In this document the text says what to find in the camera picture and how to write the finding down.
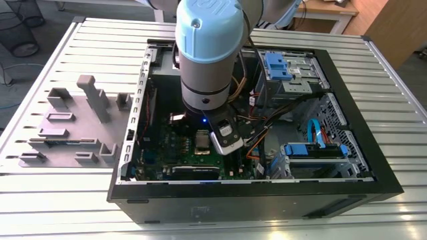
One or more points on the silver CPU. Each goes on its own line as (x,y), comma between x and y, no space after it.
(201,140)

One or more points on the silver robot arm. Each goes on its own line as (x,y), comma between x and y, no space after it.
(206,62)

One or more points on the grey power supply unit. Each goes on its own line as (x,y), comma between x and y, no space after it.
(166,95)

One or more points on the green motherboard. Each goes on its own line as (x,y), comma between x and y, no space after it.
(173,155)

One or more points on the black graphics card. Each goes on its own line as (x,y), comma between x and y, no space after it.
(194,172)

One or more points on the black RAM slot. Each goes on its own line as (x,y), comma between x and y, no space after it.
(228,166)
(232,165)
(241,162)
(236,163)

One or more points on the blue VGA port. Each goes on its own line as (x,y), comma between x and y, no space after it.
(130,173)

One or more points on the blue empty disk carrier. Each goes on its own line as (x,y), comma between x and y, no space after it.
(273,167)

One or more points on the grey parts rack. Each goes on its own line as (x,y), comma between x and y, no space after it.
(86,125)

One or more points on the metal drive cage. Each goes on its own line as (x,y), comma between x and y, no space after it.
(293,87)

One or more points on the hard disk in blue carrier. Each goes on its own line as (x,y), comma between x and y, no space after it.
(294,150)

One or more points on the blue plastic drive latch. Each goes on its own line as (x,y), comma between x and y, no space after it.
(276,65)

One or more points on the black PC case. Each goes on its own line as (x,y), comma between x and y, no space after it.
(233,207)

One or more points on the green RAM stick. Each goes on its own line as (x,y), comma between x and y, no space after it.
(62,143)

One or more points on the metal disk bay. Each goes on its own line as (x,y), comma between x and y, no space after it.
(320,163)

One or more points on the black mesh waste basket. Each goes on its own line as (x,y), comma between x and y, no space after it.
(17,37)
(30,15)

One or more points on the wooden cabinet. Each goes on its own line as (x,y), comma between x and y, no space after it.
(396,30)

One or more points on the office chair wheel base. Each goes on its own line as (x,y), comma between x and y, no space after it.
(422,52)

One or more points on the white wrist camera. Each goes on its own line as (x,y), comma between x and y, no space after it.
(229,145)

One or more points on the wooden desk white frame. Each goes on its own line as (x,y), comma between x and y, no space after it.
(333,11)

